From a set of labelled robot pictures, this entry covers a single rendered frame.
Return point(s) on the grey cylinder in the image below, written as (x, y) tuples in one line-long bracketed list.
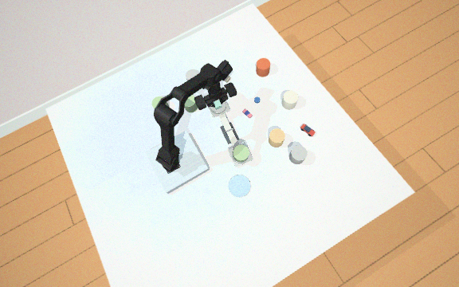
[(191, 73), (298, 154)]

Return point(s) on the tan cylinder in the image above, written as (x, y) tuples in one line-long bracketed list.
[(276, 137)]

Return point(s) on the small red toy car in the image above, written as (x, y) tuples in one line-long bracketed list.
[(307, 129)]

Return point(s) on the orange cylinder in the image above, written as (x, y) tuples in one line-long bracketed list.
[(263, 67)]

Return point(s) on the white cylinder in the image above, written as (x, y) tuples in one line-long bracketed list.
[(289, 100)]

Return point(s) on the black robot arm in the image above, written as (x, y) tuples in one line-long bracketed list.
[(208, 78)]

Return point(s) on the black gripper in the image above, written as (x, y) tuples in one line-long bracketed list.
[(221, 95)]

